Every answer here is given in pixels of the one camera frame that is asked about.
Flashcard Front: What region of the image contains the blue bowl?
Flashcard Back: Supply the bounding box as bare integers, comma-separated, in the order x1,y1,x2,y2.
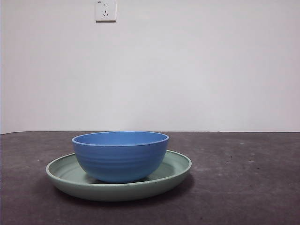
71,130,170,184

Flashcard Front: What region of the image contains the green plate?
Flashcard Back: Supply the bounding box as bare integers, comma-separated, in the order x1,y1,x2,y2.
45,150,193,203

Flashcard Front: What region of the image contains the white wall socket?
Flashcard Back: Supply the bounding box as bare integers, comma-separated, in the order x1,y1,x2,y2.
95,0,117,23

